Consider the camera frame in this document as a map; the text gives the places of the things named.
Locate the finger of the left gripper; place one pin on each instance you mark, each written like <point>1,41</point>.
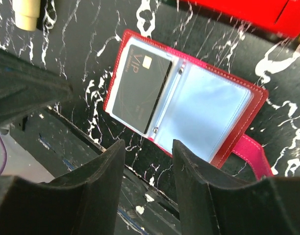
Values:
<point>25,88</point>

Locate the cream toy microphone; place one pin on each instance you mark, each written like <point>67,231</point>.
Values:
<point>27,13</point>

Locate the red plastic bin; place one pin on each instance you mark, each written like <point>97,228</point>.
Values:
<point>275,16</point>

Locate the black credit card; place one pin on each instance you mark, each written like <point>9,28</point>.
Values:
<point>140,87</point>

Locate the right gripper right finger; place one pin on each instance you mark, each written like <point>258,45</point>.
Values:
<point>212,202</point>

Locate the red leather card holder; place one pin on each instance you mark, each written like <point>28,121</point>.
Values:
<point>204,107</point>

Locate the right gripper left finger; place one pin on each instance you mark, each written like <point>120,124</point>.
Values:
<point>82,202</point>

